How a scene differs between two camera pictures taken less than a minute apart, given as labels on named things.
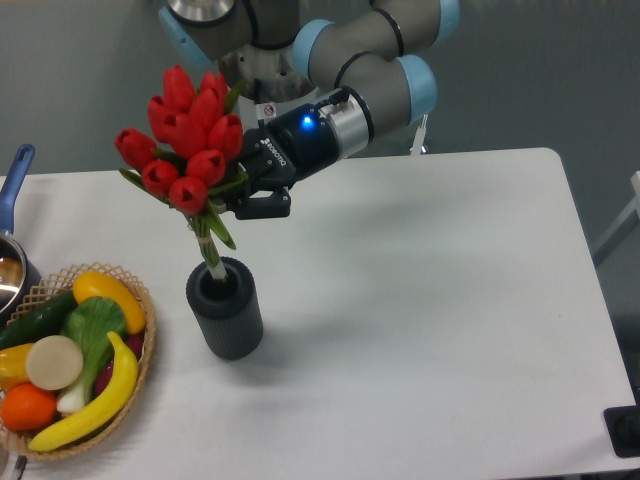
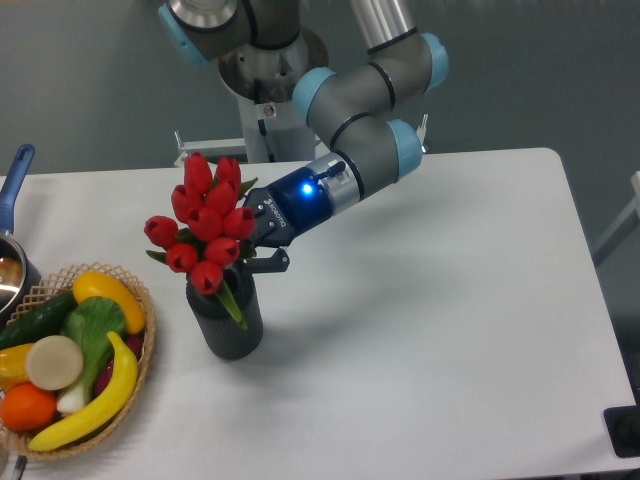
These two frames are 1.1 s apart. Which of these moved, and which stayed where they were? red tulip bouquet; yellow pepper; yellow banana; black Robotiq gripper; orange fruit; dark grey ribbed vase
Moved: red tulip bouquet; black Robotiq gripper
Stayed: dark grey ribbed vase; yellow pepper; orange fruit; yellow banana
